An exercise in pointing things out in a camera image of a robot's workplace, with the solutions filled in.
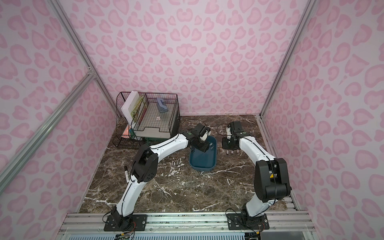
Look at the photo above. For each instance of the teal plastic storage box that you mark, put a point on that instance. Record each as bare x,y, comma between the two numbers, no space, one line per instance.
204,161

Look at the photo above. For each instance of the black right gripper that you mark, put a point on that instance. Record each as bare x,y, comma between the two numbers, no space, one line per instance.
230,144

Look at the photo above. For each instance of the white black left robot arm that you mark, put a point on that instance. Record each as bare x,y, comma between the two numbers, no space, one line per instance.
145,166

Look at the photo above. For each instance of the grey blue tape dispenser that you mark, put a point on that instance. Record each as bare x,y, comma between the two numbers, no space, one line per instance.
161,105

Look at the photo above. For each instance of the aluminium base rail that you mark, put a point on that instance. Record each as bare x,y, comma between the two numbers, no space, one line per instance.
288,225

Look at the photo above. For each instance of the colourful picture book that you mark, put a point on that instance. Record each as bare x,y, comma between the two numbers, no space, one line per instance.
139,111

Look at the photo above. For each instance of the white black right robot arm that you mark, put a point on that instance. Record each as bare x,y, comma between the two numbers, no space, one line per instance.
271,177

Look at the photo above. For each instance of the black capped marker pen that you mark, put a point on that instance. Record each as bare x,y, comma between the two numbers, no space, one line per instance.
127,176

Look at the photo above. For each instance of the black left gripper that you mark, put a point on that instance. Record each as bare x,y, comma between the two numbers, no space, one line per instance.
203,144

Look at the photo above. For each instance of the black wire mesh rack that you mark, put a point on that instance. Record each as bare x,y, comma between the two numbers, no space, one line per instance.
124,136

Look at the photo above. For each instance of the white paper tray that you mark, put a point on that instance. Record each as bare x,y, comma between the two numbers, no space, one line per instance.
157,125

